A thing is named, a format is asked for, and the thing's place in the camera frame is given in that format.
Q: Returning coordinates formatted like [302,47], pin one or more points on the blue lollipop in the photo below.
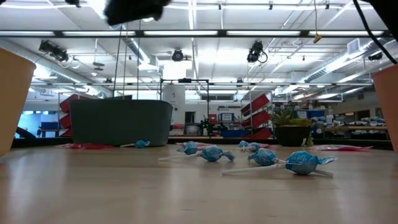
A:
[303,162]
[253,147]
[189,147]
[263,157]
[141,143]
[214,154]
[243,143]

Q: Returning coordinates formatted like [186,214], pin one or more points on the teal plastic bin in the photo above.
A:
[124,121]

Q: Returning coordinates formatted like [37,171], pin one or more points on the yellow plastic bin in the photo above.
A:
[12,102]

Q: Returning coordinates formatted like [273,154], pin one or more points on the red angled shelf rack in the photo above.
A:
[66,116]
[259,116]

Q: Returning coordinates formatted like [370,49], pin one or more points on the orange plastic bin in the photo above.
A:
[388,105]

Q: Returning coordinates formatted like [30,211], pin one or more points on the potted succulent plant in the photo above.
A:
[292,135]

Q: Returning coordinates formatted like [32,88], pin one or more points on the small computer monitor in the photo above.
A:
[226,117]

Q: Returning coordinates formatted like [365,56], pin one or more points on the pink translucent candy pack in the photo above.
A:
[342,147]

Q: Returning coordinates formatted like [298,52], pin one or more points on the black bar with light strips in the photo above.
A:
[304,33]

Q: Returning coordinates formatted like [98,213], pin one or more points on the red Twizzlers candy pack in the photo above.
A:
[264,145]
[84,146]
[203,144]

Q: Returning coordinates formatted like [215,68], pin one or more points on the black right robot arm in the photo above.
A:
[385,15]

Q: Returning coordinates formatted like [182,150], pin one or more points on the black dome camera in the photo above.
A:
[178,55]

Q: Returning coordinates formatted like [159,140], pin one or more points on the blue storage bin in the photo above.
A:
[231,133]

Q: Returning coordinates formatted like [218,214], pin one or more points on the long wooden workbench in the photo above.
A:
[354,128]

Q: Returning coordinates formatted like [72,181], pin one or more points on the white air vent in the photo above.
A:
[353,46]

